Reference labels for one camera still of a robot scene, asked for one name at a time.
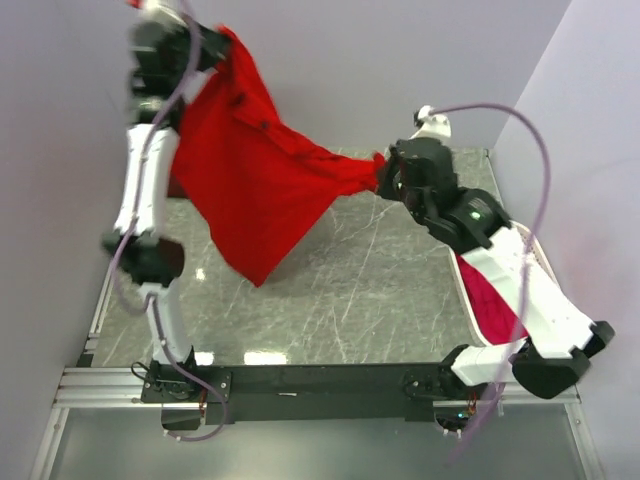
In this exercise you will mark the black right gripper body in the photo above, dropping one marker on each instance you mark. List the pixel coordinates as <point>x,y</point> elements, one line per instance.
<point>389,184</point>

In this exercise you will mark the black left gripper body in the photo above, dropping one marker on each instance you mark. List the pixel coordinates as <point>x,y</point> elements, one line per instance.
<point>183,43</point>

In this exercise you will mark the bright red t shirt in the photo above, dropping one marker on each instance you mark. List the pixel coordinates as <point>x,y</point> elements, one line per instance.
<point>259,185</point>

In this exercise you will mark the dark red t shirt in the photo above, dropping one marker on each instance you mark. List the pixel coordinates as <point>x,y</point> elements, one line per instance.
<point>175,190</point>

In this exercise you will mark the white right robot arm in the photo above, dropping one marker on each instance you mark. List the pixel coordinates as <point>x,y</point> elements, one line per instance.
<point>556,350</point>

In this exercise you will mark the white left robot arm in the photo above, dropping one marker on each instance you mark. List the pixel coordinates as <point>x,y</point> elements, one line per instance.
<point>136,243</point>

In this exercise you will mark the white perforated laundry basket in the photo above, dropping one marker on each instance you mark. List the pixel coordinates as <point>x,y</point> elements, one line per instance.
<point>465,301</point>

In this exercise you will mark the pink garment in basket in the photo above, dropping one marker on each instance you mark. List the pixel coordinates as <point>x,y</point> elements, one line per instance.
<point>493,315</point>

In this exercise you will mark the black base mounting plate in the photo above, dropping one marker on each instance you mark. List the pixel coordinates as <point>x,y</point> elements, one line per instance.
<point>311,392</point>

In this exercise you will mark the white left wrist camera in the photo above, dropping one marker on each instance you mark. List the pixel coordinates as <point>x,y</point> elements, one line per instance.
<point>157,9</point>

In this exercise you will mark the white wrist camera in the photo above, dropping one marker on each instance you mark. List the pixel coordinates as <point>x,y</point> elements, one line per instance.
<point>430,125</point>
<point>157,9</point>

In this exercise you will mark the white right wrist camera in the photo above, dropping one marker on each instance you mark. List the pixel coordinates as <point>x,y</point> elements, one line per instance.
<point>430,125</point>

